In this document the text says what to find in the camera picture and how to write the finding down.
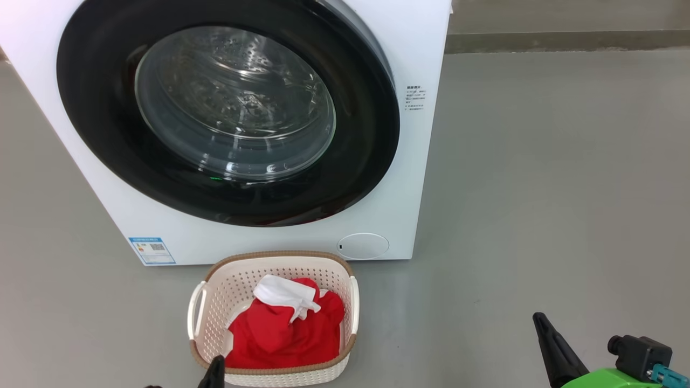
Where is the red and white garment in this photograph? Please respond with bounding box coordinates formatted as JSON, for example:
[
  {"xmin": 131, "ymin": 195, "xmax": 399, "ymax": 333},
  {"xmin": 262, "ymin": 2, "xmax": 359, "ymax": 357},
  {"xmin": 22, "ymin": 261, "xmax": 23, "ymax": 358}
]
[{"xmin": 225, "ymin": 275, "xmax": 346, "ymax": 370}]

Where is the oval white filter cover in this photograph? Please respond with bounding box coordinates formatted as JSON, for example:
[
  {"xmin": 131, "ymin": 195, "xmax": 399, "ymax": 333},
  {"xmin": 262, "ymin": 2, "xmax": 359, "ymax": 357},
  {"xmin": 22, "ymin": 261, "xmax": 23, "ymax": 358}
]
[{"xmin": 337, "ymin": 233, "xmax": 390, "ymax": 260}]

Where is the blue energy label sticker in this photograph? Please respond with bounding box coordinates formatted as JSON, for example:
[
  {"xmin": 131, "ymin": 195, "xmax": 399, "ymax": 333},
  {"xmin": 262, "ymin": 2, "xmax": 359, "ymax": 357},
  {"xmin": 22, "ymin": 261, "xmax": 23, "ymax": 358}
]
[{"xmin": 128, "ymin": 237, "xmax": 176, "ymax": 266}]

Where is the printed text notice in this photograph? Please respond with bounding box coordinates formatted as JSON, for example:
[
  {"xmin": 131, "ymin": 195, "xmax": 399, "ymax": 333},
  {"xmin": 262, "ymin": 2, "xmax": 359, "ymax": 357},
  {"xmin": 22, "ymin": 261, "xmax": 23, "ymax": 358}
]
[{"xmin": 405, "ymin": 85, "xmax": 427, "ymax": 113}]

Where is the cream perforated laundry basket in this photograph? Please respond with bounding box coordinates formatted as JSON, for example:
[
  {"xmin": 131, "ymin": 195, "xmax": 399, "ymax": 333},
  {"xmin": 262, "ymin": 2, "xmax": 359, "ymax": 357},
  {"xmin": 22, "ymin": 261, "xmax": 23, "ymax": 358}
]
[{"xmin": 187, "ymin": 251, "xmax": 360, "ymax": 387}]

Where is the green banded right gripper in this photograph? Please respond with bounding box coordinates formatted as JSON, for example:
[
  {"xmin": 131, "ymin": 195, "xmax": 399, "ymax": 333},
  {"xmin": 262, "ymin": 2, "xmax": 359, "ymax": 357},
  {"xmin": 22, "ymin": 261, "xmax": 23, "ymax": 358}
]
[{"xmin": 533, "ymin": 311, "xmax": 665, "ymax": 388}]

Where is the white washing machine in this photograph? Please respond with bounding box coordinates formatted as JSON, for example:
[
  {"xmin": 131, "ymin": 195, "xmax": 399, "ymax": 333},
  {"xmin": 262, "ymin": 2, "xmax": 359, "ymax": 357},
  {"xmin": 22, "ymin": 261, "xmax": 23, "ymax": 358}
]
[{"xmin": 0, "ymin": 0, "xmax": 452, "ymax": 266}]

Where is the round dark washing machine door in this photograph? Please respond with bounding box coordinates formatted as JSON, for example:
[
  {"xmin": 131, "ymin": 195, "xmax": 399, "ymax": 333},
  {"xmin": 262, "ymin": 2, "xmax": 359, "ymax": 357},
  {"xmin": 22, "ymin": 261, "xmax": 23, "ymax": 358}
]
[{"xmin": 57, "ymin": 0, "xmax": 401, "ymax": 227}]

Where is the teal right camera cable connector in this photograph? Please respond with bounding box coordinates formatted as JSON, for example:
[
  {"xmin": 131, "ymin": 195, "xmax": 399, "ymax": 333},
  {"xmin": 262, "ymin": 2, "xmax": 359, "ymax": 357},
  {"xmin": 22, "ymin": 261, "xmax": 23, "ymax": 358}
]
[{"xmin": 650, "ymin": 364, "xmax": 690, "ymax": 388}]

